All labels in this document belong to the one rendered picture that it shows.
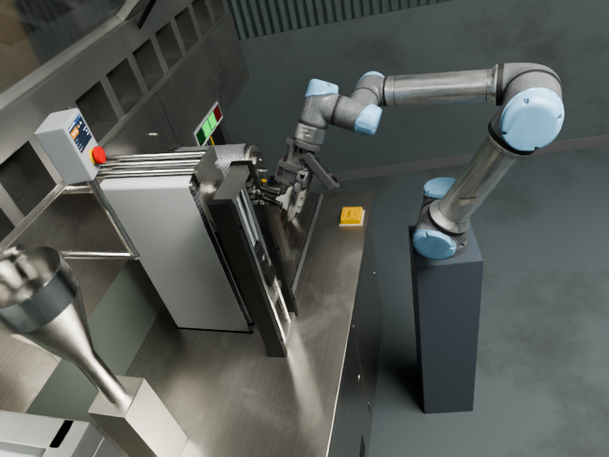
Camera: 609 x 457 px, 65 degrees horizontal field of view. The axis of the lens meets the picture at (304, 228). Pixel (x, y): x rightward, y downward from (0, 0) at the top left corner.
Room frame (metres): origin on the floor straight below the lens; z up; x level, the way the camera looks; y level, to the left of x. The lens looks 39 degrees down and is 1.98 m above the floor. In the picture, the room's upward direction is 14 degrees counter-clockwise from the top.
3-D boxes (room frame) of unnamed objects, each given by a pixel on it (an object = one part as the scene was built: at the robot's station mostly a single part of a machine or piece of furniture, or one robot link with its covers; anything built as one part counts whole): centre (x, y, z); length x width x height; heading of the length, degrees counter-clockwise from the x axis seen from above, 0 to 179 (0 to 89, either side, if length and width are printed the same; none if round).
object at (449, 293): (1.08, -0.42, 0.45); 0.20 x 0.20 x 0.90; 79
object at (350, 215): (1.31, -0.17, 0.91); 0.07 x 0.07 x 0.02; 69
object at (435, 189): (1.07, -0.42, 1.07); 0.13 x 0.12 x 0.14; 151
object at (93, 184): (0.75, 0.34, 1.51); 0.02 x 0.02 x 0.20
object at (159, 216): (0.99, 0.37, 1.17); 0.34 x 0.05 x 0.54; 69
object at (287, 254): (1.20, 0.08, 1.05); 0.06 x 0.05 x 0.31; 69
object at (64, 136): (0.74, 0.33, 1.66); 0.07 x 0.07 x 0.10; 83
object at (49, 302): (0.61, 0.47, 1.50); 0.14 x 0.14 x 0.06
